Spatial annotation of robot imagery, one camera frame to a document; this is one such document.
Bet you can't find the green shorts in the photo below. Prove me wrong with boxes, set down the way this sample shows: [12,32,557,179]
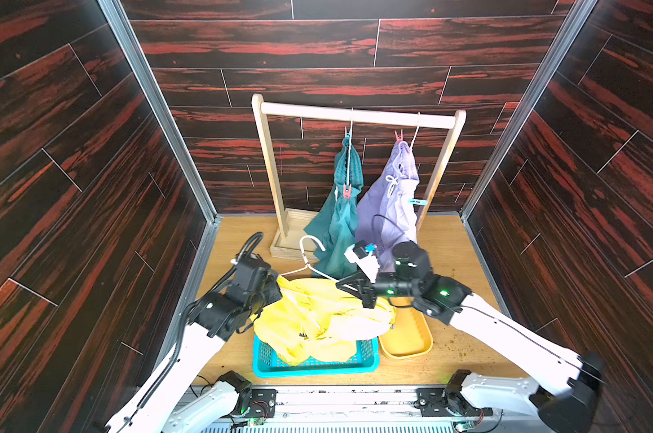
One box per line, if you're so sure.
[305,139,364,279]

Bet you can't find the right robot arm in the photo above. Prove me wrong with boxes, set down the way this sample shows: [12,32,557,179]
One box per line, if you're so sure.
[336,241,605,432]

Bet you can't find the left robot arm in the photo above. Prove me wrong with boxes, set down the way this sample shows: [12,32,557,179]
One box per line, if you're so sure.
[104,232,281,432]

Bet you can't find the lilac shorts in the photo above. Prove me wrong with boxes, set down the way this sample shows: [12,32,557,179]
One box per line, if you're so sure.
[355,140,419,272]

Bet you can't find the wooden clothes rack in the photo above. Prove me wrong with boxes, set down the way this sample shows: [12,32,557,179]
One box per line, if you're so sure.
[252,94,467,261]

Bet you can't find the yellow plastic tray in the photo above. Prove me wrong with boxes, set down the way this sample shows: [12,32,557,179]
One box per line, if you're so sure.
[379,298,434,360]

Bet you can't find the turquoise plastic basket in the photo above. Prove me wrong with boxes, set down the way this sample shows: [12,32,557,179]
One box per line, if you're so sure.
[252,337,380,379]

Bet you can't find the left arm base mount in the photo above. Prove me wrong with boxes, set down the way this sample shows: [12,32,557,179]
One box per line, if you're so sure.
[225,388,277,420]

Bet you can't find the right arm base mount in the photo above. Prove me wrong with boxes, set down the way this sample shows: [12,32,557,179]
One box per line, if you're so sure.
[414,387,485,418]

